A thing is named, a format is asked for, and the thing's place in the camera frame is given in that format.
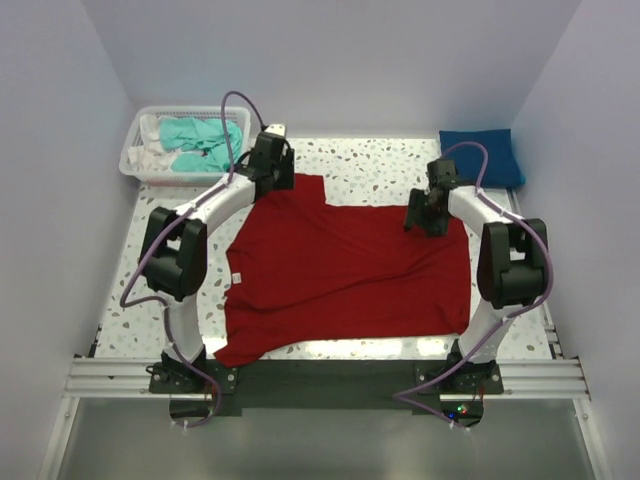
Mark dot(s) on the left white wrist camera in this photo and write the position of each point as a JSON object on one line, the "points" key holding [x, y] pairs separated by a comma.
{"points": [[276, 129]]}

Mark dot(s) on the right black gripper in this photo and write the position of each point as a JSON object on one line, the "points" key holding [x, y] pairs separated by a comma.
{"points": [[422, 217]]}

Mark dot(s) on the teal t shirt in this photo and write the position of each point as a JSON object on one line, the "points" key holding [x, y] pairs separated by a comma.
{"points": [[201, 145]]}

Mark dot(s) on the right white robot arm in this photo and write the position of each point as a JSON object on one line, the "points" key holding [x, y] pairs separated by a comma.
{"points": [[514, 272]]}

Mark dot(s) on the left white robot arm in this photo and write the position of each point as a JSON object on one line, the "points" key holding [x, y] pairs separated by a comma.
{"points": [[174, 254]]}

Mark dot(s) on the white t shirt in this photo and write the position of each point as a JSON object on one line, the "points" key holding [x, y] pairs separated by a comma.
{"points": [[150, 155]]}

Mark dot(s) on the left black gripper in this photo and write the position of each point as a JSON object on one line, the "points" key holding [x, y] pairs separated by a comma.
{"points": [[282, 176]]}

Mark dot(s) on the folded blue t shirt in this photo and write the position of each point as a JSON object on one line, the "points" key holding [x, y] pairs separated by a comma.
{"points": [[502, 169]]}

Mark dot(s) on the white plastic laundry basket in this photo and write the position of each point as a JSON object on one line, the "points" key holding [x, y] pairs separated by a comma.
{"points": [[238, 115]]}

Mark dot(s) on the red t shirt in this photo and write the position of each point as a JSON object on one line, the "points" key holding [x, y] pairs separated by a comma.
{"points": [[304, 270]]}

